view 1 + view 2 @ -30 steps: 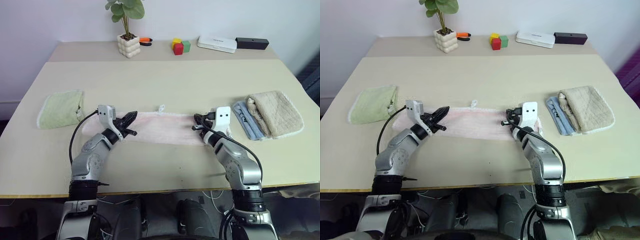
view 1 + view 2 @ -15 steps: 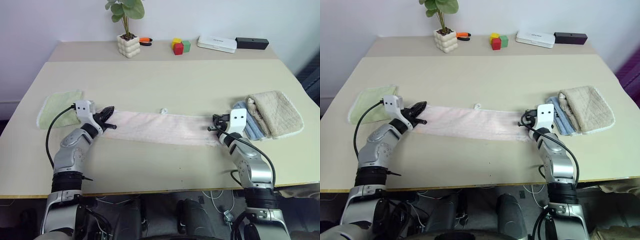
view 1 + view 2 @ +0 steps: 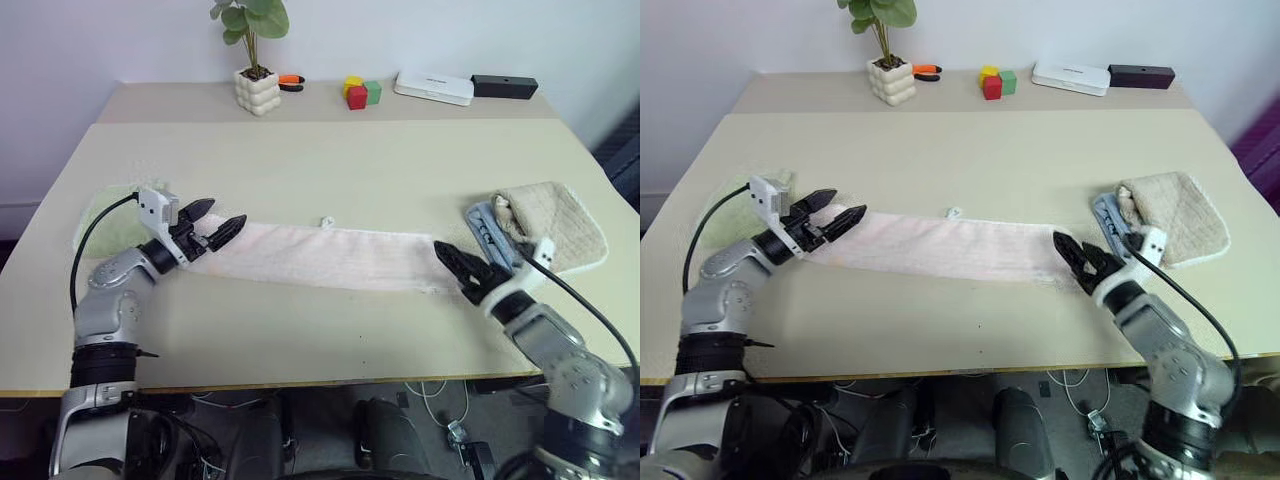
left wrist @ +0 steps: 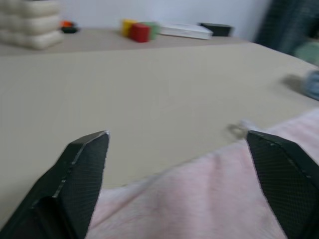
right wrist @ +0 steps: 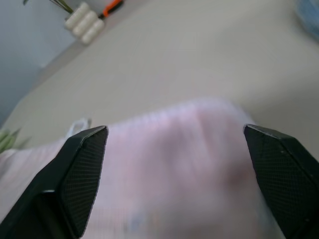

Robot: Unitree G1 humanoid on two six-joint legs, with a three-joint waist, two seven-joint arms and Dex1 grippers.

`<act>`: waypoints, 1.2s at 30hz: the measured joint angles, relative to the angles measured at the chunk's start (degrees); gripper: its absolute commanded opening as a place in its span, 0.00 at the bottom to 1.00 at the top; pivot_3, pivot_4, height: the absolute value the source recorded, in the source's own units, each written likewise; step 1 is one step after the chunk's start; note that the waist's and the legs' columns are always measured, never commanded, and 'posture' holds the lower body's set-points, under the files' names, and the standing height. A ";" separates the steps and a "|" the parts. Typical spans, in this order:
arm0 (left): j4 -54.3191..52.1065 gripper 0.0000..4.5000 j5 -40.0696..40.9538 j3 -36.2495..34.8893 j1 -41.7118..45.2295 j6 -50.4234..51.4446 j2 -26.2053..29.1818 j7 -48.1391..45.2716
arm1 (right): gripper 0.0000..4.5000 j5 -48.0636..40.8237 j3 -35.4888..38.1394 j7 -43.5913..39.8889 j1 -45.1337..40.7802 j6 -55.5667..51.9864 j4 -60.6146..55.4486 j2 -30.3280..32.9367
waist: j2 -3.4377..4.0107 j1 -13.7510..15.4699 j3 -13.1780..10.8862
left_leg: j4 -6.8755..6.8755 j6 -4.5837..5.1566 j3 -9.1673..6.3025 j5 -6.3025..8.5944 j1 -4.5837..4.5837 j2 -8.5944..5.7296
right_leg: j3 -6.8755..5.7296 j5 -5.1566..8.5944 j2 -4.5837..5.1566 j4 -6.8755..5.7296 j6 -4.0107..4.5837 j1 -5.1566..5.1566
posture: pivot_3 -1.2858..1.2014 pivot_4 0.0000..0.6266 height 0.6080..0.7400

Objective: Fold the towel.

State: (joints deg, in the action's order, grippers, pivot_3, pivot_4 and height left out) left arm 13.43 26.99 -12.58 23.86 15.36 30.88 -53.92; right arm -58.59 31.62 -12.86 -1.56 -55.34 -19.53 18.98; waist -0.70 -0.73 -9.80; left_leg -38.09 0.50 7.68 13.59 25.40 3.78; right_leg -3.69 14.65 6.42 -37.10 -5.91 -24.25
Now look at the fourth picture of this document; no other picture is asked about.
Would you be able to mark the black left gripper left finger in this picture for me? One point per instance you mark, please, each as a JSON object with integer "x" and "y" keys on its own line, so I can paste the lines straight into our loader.
{"x": 79, "y": 174}

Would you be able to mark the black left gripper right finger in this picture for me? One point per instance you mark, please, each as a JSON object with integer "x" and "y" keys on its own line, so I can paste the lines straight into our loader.
{"x": 281, "y": 179}

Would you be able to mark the pink towel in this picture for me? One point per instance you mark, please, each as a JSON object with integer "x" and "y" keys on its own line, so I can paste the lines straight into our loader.
{"x": 199, "y": 194}

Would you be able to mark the blue grey object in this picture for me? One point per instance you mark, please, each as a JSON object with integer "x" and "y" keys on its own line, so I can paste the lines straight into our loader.
{"x": 311, "y": 84}

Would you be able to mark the light green object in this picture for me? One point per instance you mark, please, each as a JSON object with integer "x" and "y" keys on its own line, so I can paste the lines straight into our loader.
{"x": 307, "y": 52}

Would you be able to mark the orange and black small object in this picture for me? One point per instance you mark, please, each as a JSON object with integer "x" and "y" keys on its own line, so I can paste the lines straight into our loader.
{"x": 69, "y": 27}

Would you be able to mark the red block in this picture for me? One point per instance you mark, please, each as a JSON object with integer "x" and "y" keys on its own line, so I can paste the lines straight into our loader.
{"x": 140, "y": 32}

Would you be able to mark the yellow block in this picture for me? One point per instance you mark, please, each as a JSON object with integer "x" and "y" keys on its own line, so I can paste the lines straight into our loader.
{"x": 126, "y": 27}

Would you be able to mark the dark curtain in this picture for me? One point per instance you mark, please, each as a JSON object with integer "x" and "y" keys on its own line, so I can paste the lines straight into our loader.
{"x": 286, "y": 25}

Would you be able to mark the stack of white towels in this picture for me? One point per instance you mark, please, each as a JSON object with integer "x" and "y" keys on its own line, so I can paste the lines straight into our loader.
{"x": 30, "y": 22}

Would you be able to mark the green block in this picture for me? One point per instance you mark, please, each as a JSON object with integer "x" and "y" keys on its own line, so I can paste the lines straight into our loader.
{"x": 153, "y": 30}

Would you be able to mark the black box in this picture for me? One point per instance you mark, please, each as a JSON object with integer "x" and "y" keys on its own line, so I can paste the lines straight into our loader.
{"x": 216, "y": 29}

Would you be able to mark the white flat box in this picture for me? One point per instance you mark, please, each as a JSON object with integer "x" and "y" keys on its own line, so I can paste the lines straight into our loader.
{"x": 185, "y": 31}

